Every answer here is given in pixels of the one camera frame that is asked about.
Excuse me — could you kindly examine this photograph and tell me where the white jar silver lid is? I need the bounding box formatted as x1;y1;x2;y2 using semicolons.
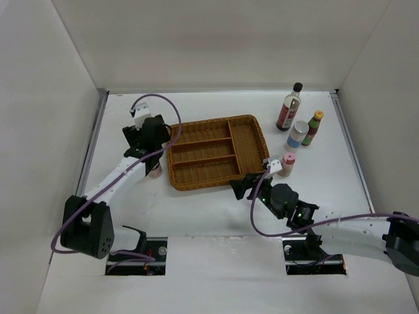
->
284;120;309;152

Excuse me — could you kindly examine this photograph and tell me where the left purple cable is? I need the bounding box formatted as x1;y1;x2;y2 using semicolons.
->
52;94;181;274

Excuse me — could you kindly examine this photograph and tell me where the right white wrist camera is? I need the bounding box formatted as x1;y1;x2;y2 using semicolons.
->
263;156;282;178

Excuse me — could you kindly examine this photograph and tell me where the pink cap spice jar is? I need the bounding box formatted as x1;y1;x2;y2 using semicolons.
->
278;152;297;177

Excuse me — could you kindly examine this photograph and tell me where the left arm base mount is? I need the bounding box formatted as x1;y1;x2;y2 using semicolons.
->
105;226;168;276

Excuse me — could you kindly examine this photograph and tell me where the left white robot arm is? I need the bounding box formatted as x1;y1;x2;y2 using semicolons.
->
59;114;172;259

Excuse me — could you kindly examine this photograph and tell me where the green bottle yellow cap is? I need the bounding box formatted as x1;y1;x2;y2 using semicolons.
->
301;110;324;146

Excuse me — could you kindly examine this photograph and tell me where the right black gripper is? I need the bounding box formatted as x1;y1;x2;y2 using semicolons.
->
229;171;285;219

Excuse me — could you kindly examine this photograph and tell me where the white lid spice jar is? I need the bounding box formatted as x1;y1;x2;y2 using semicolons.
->
148;163;162;179

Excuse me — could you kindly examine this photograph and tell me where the tall dark sauce bottle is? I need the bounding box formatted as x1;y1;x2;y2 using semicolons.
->
276;82;303;131

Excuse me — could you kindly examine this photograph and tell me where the brown wicker divided tray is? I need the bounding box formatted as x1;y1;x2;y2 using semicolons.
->
167;114;270;191

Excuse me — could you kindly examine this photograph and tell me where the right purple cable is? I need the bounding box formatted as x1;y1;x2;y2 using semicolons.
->
250;165;419;238

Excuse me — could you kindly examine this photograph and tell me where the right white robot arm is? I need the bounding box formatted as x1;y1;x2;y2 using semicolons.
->
230;173;418;276

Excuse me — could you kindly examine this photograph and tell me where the purple cable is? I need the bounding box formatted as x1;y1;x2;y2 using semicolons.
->
52;94;181;274
250;165;419;238

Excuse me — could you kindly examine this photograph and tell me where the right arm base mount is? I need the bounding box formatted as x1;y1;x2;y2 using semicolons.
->
282;230;346;275

